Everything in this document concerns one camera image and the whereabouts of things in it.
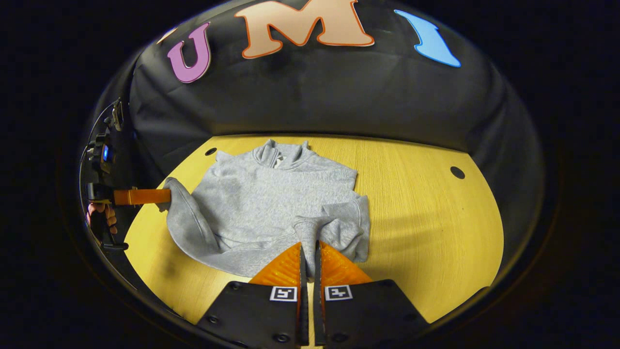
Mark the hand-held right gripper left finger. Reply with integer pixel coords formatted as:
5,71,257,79
196,242,310,349

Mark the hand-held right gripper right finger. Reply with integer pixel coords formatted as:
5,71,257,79
313,241,430,347

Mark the grey sweatshirt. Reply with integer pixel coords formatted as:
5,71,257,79
157,139,372,280

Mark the black backdrop cloth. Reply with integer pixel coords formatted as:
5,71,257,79
80,0,547,296

